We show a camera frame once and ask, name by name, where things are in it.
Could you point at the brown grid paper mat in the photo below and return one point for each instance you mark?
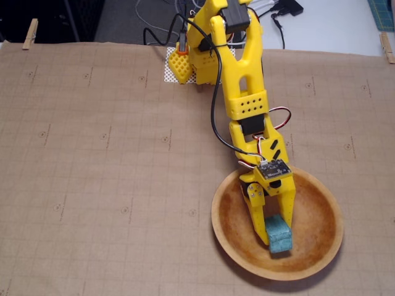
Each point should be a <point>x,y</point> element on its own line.
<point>92,216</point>

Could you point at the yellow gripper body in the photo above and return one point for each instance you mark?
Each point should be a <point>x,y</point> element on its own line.
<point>281,189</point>

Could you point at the black furniture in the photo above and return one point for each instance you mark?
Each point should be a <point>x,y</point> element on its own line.
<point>52,18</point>

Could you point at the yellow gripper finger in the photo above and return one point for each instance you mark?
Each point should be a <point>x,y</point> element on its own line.
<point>257,212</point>
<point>288,209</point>

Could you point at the yellow robot base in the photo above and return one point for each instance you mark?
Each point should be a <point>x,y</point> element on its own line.
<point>182,66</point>

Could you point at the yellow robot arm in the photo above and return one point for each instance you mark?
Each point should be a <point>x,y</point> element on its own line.
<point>243,71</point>

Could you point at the black adapter box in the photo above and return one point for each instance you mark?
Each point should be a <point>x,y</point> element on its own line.
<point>293,7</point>

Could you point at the green cutting mat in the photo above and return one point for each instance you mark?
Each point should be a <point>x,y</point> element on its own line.
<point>384,13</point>

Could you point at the round wooden bowl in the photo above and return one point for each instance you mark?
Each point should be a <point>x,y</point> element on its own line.
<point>314,216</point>

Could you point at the white perforated mesh pad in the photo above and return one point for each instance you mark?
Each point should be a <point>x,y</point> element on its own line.
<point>168,74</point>

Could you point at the blue block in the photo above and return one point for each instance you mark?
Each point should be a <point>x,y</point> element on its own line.
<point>279,239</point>

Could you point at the wooden clothespin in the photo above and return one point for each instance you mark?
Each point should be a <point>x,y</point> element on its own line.
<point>387,49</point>
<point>31,34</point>

